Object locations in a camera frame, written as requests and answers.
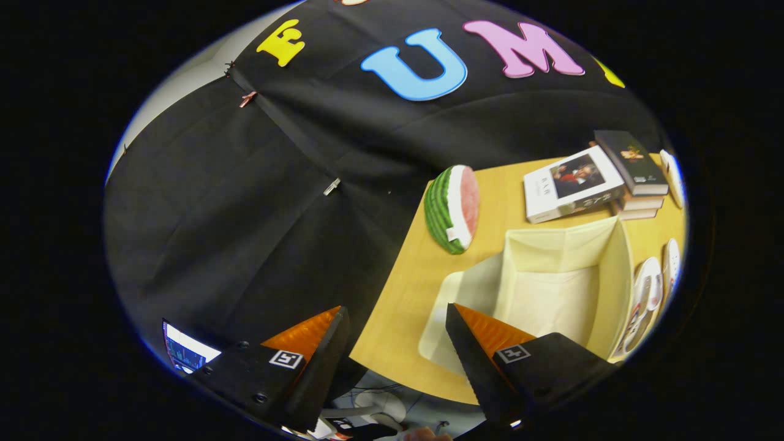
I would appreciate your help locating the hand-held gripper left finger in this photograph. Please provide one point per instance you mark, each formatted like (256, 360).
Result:
(321, 373)

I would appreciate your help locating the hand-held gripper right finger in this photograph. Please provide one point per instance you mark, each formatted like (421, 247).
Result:
(474, 367)

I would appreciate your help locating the beige fabric storage box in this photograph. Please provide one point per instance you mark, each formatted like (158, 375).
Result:
(551, 300)

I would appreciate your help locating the white striped canvas shoe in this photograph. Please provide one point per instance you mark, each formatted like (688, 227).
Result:
(672, 263)
(646, 294)

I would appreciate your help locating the white chair base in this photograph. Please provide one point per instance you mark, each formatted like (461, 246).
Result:
(386, 404)

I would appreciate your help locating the computer monitor screen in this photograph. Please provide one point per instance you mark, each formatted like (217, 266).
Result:
(184, 352)

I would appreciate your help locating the watermelon slice toy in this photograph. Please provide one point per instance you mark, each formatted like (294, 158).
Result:
(441, 214)

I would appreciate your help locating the black backdrop cloth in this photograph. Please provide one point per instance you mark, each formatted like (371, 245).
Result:
(245, 214)

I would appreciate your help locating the small silver clip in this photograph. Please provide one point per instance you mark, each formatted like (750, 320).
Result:
(331, 187)

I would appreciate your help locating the white book with portrait cover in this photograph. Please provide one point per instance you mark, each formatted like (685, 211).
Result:
(569, 177)

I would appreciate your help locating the thin brown book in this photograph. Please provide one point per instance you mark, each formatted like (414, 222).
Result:
(637, 214)

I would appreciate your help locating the brown covered book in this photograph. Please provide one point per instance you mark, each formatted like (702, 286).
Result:
(640, 203)

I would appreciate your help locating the black hardcover book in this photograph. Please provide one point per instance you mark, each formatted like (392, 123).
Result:
(631, 159)

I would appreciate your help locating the white plush toy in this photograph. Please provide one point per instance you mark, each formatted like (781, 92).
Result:
(672, 174)

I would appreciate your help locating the small red clip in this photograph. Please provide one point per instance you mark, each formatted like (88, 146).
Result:
(247, 99)

